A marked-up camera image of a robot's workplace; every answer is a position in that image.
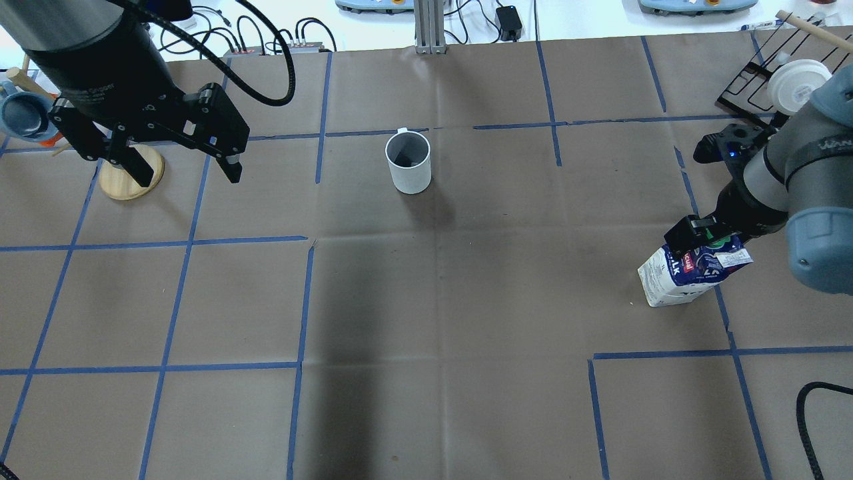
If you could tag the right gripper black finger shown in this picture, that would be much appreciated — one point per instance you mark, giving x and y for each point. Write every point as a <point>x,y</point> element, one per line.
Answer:
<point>689,233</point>

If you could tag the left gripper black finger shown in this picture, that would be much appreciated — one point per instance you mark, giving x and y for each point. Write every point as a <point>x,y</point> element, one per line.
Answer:
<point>120,153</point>
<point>230,165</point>

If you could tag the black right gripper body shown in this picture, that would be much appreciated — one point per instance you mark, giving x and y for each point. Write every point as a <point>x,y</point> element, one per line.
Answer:
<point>746,208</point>

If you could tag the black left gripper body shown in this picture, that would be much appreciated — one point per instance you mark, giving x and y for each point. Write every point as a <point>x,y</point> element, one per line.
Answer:
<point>106,81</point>

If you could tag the blue white milk carton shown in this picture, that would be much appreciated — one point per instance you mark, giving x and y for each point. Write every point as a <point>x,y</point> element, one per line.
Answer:
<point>669,279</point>

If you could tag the white mug grey inside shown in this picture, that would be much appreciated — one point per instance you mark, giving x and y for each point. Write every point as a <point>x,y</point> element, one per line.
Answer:
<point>408,158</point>

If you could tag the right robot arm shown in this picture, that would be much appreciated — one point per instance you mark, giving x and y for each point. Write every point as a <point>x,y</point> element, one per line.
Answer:
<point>795,177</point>

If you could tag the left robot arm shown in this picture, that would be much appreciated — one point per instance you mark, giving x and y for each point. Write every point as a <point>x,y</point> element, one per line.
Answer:
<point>29,20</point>

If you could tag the white cup on rack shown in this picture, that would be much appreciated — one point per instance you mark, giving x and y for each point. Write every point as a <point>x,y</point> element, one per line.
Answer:
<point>792,84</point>

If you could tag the orange mug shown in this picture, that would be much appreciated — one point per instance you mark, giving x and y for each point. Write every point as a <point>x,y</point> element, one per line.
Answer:
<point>51,142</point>

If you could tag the blue mug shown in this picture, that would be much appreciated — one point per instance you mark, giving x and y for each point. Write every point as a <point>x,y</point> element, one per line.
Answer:
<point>25,115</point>

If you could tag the wooden spatula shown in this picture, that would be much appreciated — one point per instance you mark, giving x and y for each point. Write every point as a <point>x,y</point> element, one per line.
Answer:
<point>814,30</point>

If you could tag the teach pendant tablet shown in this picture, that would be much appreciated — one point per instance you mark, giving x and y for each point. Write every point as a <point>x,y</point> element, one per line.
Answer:
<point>387,7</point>
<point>694,8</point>

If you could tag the black power adapter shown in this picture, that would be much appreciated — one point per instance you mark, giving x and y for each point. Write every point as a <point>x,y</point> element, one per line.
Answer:
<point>508,22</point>

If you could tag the black wire cup rack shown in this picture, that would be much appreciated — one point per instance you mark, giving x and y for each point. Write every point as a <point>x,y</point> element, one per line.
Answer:
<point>747,95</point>

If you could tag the aluminium frame post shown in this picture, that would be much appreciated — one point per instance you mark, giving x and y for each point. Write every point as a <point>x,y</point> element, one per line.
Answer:
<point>429,27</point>

